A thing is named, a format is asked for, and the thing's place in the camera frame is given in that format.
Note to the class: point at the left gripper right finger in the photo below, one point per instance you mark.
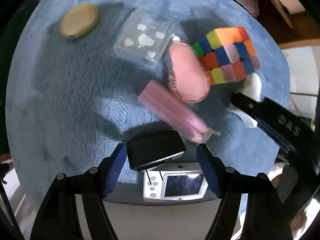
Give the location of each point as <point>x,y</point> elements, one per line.
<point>228,185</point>

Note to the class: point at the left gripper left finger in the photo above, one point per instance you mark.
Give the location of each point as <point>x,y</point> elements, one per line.
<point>95,185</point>

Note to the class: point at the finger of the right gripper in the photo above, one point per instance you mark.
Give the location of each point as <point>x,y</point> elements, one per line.
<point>247,105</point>

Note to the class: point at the white plastic adapter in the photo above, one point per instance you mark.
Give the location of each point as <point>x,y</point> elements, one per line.
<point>251,88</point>

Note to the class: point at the multicolour puzzle cube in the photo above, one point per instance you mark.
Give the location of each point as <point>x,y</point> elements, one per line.
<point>227,55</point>

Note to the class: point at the black charger plug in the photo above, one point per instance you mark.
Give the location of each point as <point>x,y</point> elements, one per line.
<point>149,150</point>

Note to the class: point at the clear plastic box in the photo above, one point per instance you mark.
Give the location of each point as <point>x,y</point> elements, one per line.
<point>144,37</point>

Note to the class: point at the gold round tin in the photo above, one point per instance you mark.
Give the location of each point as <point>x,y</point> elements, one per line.
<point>78,21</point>

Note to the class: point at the white plastic tray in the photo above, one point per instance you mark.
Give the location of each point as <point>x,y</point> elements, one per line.
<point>190,221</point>

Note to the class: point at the pink oval sponge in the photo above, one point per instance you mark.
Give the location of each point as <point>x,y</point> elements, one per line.
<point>187,79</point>

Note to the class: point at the silver digital camera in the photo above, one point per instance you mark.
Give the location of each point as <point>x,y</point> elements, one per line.
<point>174,182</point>

